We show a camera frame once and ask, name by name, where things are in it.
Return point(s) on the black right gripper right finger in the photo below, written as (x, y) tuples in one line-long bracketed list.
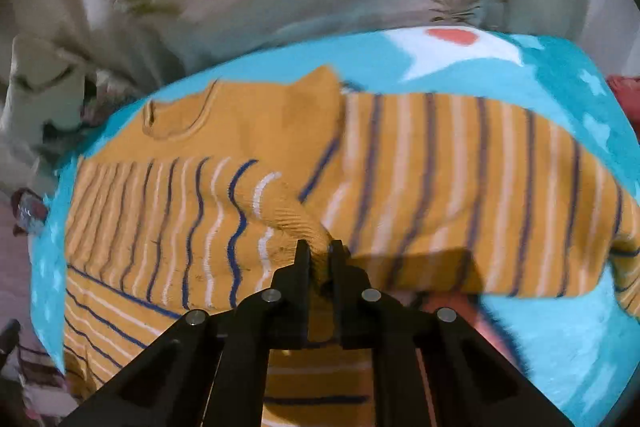
[(368, 319)]

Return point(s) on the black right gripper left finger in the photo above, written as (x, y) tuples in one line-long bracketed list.
[(275, 318)]

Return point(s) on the orange striped small sweater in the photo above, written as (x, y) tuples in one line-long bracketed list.
[(196, 203)]

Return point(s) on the turquoise star cartoon blanket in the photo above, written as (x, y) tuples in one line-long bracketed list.
[(579, 351)]

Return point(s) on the red hanging bag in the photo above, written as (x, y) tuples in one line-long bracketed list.
[(627, 93)]

